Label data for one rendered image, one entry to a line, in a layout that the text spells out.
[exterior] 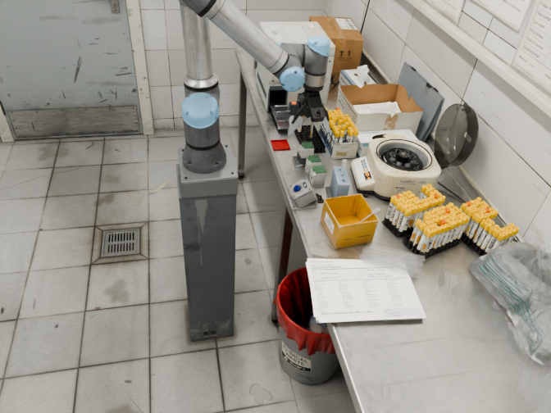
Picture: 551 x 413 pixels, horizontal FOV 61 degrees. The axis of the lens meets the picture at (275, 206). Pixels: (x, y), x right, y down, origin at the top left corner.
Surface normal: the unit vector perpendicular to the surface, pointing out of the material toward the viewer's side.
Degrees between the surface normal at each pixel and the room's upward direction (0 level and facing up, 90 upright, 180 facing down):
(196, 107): 10
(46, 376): 0
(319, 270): 1
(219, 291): 90
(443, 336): 0
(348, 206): 90
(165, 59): 90
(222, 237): 90
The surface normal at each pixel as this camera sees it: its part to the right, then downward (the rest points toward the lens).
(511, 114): -0.98, 0.08
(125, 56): 0.21, 0.66
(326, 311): 0.07, -0.74
